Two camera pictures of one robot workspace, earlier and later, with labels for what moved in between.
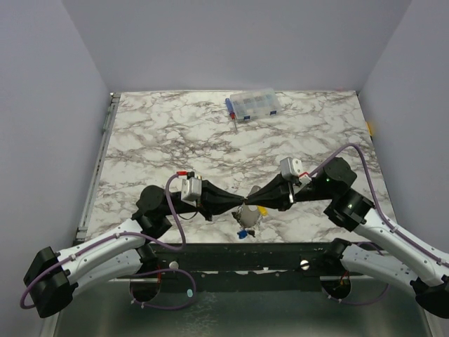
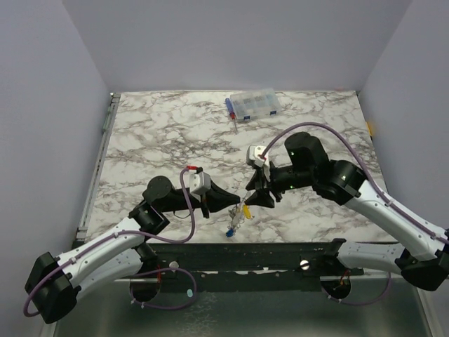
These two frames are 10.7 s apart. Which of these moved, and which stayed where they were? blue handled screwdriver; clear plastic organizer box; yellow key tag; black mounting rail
Moved: yellow key tag
Stayed: blue handled screwdriver; black mounting rail; clear plastic organizer box
